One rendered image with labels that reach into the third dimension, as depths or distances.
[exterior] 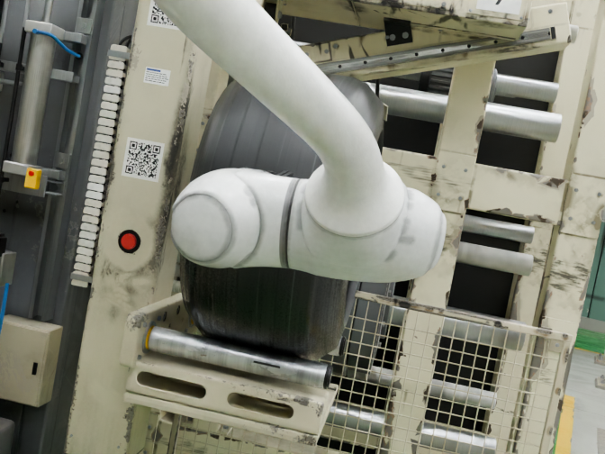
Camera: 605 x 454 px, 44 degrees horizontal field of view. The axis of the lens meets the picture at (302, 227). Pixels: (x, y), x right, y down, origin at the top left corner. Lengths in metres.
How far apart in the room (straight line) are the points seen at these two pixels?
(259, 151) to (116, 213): 0.38
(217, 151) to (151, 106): 0.27
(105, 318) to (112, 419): 0.20
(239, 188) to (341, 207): 0.11
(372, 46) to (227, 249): 1.11
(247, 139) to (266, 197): 0.45
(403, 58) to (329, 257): 1.07
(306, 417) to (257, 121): 0.52
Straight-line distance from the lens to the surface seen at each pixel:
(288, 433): 1.35
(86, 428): 1.57
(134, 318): 1.36
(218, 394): 1.36
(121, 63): 1.51
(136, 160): 1.47
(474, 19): 1.68
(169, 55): 1.47
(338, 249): 0.76
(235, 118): 1.26
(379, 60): 1.79
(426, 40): 1.80
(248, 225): 0.76
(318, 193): 0.75
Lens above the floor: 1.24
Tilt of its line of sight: 4 degrees down
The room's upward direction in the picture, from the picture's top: 11 degrees clockwise
